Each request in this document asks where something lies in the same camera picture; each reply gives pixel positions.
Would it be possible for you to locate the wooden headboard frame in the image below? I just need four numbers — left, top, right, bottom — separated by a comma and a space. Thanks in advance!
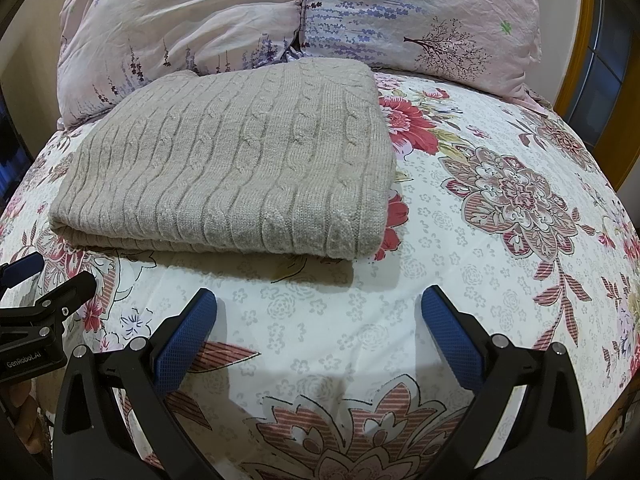
552, 0, 640, 196

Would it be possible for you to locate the person's left hand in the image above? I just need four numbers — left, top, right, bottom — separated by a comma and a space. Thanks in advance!
9, 377, 56, 453

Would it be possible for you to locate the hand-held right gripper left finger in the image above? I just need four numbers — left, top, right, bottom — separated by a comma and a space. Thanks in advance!
55, 287, 219, 480

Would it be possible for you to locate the floral bed sheet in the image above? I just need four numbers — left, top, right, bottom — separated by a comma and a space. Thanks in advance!
0, 70, 640, 480

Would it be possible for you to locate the pink floral pillow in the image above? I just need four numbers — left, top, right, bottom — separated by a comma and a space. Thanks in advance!
56, 0, 307, 128

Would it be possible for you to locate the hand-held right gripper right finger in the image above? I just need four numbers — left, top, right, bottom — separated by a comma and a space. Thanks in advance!
421, 284, 587, 480

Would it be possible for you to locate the dark glass panel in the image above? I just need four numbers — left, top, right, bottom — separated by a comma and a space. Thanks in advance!
567, 0, 640, 183

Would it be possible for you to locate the lavender print pillow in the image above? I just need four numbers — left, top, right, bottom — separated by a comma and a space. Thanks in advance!
297, 0, 557, 109

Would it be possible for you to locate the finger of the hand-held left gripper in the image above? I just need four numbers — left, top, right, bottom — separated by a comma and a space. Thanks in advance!
0, 252, 45, 289
0, 272, 97, 337

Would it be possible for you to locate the beige cable-knit sweater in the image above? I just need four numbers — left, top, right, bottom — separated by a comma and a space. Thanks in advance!
48, 57, 396, 262

